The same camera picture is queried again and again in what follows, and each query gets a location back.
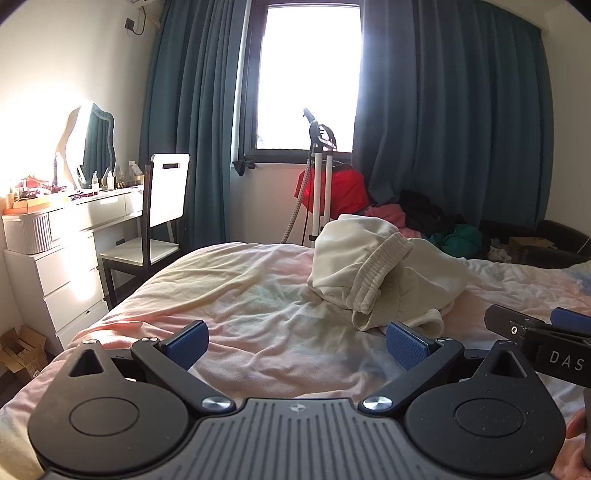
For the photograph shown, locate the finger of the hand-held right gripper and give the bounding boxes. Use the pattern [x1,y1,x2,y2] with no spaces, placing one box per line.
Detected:
[551,308,591,341]
[485,305,555,344]

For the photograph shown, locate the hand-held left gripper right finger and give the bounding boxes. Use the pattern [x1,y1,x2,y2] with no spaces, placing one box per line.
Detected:
[361,322,543,414]

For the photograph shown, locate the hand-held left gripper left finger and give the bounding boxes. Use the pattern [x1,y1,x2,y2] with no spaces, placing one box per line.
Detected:
[55,320,236,414]

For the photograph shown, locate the cream pants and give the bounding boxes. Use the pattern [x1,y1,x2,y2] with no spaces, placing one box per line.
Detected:
[307,213,471,334]

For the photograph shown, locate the person's right hand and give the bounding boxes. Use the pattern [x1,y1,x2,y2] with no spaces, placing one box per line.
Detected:
[551,408,591,480]

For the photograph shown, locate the black sofa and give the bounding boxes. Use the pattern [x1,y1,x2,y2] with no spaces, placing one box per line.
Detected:
[480,219,591,268]

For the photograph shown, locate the small cardboard box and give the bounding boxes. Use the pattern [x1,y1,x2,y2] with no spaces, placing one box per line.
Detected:
[508,236,550,264]

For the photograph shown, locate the bed with pink sheet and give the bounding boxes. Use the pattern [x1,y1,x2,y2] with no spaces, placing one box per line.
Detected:
[0,241,591,480]

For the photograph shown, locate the green cloth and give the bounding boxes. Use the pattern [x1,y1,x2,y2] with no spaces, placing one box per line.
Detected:
[427,224,483,257]

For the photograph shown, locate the white dresser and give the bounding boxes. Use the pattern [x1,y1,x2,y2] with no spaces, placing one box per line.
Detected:
[2,185,145,344]

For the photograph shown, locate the black cloth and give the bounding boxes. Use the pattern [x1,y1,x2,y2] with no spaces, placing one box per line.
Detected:
[399,189,465,236]

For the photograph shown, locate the red cloth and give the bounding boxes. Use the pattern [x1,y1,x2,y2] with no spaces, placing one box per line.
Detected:
[294,164,370,217]

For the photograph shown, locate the open cardboard box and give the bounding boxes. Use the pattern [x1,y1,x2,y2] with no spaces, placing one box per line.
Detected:
[0,325,49,384]

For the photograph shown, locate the garment steamer stand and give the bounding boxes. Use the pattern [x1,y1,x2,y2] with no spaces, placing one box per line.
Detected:
[281,107,338,247]

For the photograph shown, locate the cluster of cosmetic bottles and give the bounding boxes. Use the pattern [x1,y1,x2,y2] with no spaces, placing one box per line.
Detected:
[7,159,146,204]

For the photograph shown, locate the white ribbed storage box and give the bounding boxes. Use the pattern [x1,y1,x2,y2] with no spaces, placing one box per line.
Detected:
[2,213,51,254]

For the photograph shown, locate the teal curtain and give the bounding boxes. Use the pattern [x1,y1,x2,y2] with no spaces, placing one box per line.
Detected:
[139,0,273,252]
[353,0,555,222]

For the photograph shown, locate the wavy white mirror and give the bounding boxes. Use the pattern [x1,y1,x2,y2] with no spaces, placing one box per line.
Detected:
[55,102,116,190]

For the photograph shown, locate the window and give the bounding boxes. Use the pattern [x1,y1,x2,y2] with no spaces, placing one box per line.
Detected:
[235,0,365,162]

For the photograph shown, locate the white chair with black frame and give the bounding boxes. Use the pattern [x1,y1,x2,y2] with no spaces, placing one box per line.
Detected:
[98,153,191,310]

